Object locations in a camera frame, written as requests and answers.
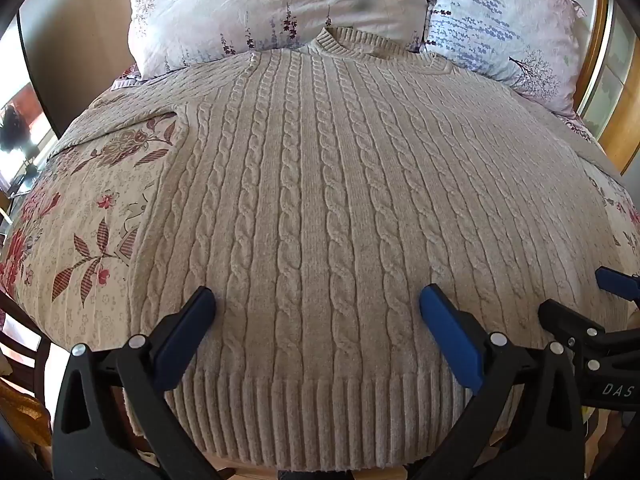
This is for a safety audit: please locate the white floral pillow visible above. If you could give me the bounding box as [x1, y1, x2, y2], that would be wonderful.
[122, 0, 443, 81]

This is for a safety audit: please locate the red floral blanket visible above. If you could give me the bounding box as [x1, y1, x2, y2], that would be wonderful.
[0, 62, 640, 356]

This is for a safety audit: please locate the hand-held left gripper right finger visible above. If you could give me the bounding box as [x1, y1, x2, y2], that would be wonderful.
[419, 283, 586, 480]

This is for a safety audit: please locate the yellow cloth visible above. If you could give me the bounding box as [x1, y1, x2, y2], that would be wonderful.
[0, 382, 53, 446]

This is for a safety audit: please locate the wooden headboard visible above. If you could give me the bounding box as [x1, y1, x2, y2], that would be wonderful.
[562, 0, 640, 176]

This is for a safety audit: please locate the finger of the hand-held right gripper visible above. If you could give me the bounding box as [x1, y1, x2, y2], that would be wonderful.
[596, 266, 640, 307]
[539, 299, 640, 363]

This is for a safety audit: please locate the blue floral pillow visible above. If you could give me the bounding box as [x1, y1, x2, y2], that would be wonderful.
[422, 0, 588, 116]

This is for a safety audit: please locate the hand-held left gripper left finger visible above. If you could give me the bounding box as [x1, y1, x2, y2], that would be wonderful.
[52, 286, 223, 480]

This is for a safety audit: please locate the dark wooden chair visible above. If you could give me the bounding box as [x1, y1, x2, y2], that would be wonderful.
[0, 290, 52, 411]

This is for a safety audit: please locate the beige cable-knit sweater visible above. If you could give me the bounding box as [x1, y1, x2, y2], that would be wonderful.
[47, 27, 633, 473]

